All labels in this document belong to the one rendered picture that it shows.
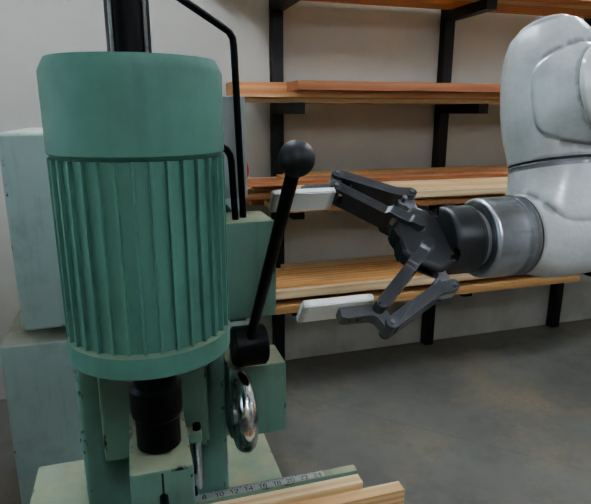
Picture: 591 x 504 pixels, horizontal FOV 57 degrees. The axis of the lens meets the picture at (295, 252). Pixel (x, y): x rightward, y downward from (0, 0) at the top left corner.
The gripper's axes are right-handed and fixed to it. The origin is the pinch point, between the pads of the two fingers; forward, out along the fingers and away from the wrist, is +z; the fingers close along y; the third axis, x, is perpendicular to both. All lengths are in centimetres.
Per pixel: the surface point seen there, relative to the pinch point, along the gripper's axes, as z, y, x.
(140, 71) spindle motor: 13.7, 10.9, 12.9
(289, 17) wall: -69, 223, -106
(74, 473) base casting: 29, 2, -69
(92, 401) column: 23.1, 3.1, -38.5
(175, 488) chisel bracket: 12.9, -14.6, -23.8
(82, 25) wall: 32, 217, -111
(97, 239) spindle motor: 18.5, 2.8, 0.4
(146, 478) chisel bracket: 16.0, -13.3, -22.3
